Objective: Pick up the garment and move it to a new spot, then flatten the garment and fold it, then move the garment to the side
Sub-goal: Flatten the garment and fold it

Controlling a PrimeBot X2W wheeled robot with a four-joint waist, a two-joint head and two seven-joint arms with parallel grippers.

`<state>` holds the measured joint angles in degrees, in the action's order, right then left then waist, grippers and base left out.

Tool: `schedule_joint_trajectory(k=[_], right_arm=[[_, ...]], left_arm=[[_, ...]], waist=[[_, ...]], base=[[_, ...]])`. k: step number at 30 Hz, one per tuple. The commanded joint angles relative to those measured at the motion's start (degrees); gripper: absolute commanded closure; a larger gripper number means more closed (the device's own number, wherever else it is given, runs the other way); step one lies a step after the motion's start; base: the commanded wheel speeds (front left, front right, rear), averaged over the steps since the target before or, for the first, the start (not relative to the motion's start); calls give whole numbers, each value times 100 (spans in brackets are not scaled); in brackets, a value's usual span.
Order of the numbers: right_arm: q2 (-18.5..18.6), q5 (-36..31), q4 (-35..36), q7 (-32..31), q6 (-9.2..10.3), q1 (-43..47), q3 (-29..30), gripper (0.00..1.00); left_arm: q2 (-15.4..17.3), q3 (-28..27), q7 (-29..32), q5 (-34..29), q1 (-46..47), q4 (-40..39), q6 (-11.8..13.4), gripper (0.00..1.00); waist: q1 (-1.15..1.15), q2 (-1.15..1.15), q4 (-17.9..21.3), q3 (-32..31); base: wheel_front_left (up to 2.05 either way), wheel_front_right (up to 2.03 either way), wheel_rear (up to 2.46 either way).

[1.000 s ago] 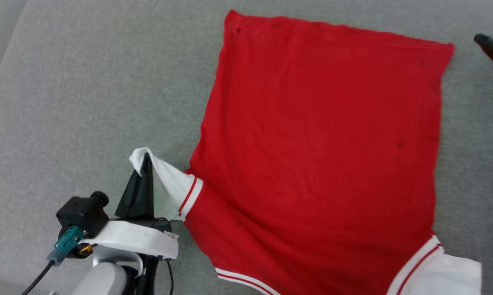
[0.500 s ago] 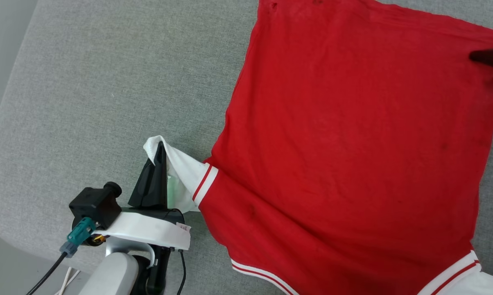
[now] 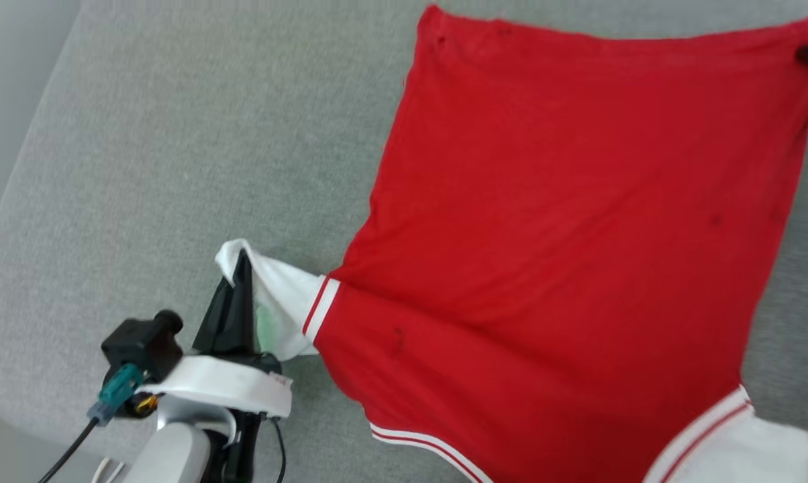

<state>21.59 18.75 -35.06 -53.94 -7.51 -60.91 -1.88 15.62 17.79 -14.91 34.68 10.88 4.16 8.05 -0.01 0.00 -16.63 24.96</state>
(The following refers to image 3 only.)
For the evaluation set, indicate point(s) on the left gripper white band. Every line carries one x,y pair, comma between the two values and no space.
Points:
223,386

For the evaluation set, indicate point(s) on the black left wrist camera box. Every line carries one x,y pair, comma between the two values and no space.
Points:
142,349

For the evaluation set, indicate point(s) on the red and white jersey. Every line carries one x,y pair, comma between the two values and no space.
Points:
565,235

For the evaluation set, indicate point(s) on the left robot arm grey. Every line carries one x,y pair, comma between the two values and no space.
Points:
176,449

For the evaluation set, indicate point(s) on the grey fabric sofa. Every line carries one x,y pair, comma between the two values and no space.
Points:
176,168

